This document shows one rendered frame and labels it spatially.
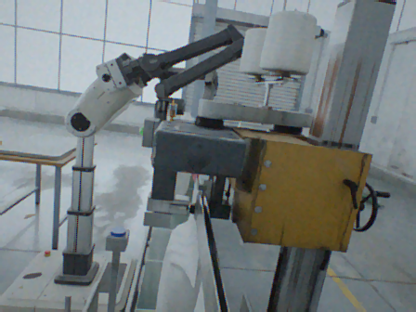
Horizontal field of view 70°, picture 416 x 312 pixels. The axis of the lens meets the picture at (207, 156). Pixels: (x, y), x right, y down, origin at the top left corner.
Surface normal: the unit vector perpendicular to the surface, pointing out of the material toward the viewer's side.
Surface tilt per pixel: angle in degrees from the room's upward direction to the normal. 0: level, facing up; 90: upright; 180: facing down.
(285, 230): 90
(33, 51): 90
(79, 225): 90
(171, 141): 90
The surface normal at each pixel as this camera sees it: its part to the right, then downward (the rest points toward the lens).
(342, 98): 0.08, 0.22
